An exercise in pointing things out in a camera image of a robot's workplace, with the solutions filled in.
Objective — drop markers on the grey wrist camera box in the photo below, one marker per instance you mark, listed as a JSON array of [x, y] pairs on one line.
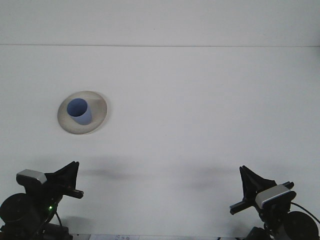
[[272, 196], [31, 175]]

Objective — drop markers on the pale round plate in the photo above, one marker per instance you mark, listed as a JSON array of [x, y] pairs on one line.
[[97, 122]]

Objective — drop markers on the pale blue cup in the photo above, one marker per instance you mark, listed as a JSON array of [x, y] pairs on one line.
[[83, 118]]

